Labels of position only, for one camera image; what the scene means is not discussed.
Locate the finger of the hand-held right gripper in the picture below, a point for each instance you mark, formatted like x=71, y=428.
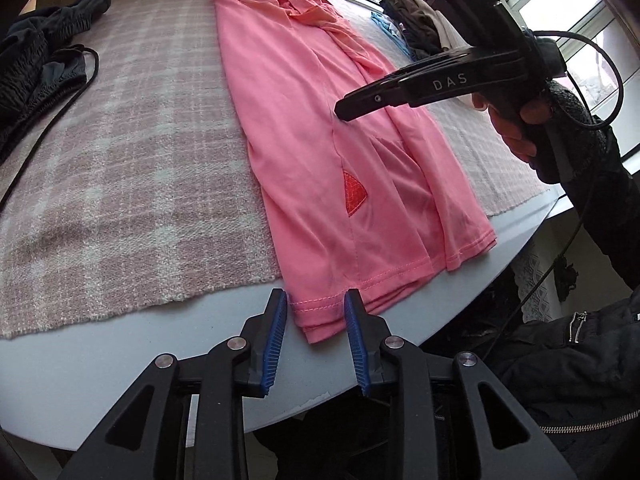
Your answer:
x=400, y=92

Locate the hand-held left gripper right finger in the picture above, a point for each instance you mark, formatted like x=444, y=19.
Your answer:
x=356, y=345

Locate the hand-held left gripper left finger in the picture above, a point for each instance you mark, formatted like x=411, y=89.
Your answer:
x=274, y=345

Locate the pink t-shirt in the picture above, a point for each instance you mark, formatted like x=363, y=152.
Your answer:
x=300, y=135

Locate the person's right forearm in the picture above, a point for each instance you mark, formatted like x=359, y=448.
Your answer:
x=610, y=185

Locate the person's right hand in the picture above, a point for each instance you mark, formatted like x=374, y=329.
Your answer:
x=515, y=140

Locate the navy folded garment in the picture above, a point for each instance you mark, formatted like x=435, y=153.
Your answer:
x=420, y=45

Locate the blue folded garment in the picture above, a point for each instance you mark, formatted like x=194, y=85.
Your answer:
x=385, y=25

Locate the brown folded garment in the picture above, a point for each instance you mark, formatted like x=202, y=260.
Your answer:
x=410, y=15

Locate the white lace cloth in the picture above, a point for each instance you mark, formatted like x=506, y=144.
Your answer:
x=532, y=280

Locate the pink plaid blanket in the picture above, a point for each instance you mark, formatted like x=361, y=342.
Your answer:
x=140, y=160

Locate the dark grey garment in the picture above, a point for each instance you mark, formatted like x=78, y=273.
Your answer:
x=30, y=60

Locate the white window frame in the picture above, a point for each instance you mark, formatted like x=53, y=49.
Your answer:
x=545, y=0

